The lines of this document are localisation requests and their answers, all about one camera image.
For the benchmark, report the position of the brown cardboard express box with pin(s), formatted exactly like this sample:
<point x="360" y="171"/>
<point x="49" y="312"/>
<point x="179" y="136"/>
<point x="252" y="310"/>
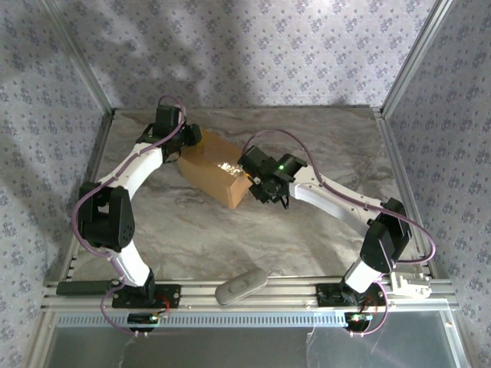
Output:
<point x="215" y="180"/>

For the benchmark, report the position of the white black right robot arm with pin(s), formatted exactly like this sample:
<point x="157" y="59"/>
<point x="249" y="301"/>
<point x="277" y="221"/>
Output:
<point x="337" y="199"/>

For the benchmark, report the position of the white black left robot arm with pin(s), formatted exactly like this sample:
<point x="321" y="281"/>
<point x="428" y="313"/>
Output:
<point x="130" y="168"/>

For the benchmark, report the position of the floral print cloth backdrop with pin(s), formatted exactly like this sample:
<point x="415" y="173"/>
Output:
<point x="245" y="46"/>

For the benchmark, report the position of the grey fabric oval pouch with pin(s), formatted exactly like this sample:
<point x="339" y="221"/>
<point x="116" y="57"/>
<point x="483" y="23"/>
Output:
<point x="239" y="287"/>

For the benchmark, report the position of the shiny metal sheet panel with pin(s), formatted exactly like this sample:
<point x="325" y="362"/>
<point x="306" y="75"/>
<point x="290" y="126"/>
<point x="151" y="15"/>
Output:
<point x="245" y="349"/>

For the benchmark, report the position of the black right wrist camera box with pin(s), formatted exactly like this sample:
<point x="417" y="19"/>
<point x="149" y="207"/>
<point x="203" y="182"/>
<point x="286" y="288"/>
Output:
<point x="257" y="161"/>

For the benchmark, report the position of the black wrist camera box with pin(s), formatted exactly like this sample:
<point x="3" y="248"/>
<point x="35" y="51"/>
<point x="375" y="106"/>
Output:
<point x="192" y="136"/>
<point x="257" y="161"/>

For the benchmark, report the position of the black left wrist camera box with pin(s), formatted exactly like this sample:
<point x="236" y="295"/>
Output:
<point x="192" y="136"/>

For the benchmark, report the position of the aluminium side rail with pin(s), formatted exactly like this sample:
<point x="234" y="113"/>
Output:
<point x="93" y="153"/>
<point x="395" y="153"/>

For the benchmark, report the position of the aluminium frame post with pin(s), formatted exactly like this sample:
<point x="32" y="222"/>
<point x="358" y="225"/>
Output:
<point x="414" y="57"/>
<point x="82" y="61"/>

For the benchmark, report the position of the aluminium mounting rail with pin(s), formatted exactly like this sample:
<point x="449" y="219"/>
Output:
<point x="287" y="297"/>

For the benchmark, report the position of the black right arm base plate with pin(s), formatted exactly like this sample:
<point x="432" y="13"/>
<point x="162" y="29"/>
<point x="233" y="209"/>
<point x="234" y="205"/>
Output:
<point x="326" y="297"/>

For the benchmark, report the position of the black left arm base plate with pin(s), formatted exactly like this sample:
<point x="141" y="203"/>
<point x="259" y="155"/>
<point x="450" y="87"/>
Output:
<point x="170" y="297"/>

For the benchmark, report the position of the white printed bracket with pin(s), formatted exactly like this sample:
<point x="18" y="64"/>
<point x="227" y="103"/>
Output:
<point x="414" y="287"/>

